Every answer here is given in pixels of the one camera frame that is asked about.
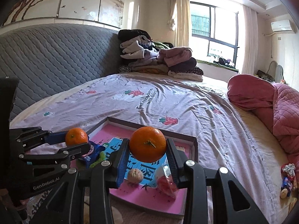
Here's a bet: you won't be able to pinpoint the window with dark frame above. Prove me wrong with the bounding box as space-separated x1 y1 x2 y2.
189 1 239 66

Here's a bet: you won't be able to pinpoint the painted wall cabinet panels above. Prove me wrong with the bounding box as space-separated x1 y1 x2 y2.
3 0 124 27

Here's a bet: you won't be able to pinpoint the beige drawstring pouch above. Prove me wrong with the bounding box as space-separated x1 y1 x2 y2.
83 196 123 223

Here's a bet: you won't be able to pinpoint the green fuzzy ring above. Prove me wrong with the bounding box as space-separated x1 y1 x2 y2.
89 151 107 169

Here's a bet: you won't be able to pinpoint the white chair back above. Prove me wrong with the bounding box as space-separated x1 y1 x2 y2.
267 61 284 83

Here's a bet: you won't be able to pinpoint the pink quilted duvet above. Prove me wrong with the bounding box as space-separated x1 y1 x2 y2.
227 74 298 176

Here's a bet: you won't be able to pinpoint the white pink curtain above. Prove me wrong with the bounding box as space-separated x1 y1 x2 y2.
241 5 258 75

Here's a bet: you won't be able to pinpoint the brown walnut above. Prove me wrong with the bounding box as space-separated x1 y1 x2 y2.
127 168 143 184

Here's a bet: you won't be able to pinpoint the grey quilted headboard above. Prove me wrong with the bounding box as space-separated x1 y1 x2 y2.
1 24 121 119

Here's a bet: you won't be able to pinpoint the small plush toy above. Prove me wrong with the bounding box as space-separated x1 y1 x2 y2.
280 163 298 199

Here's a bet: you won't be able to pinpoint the pink and blue book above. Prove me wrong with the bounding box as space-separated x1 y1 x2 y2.
88 122 187 217

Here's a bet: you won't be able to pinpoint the pink printed bed sheet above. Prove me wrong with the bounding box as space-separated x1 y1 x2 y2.
10 73 289 223

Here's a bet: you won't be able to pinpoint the beige curtain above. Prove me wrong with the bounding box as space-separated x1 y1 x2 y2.
167 0 192 47

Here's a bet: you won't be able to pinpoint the red snack bag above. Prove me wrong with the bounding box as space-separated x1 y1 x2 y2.
155 163 179 199

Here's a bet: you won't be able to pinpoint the orange tangerine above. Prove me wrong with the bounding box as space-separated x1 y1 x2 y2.
129 126 166 163
65 128 89 147

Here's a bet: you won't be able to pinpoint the blue cookie packet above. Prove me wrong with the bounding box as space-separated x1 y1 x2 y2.
79 141 106 168

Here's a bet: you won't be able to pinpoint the shallow brown cardboard box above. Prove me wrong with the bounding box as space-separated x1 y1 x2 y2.
70 117 199 219

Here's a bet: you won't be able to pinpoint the pile of folded clothes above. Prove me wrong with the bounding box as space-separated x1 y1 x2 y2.
118 29 204 82

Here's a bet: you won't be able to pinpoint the dark items on windowsill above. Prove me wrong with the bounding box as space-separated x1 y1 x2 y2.
213 57 235 67

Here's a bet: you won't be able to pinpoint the white air conditioner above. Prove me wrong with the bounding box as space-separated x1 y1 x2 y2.
271 20 293 32

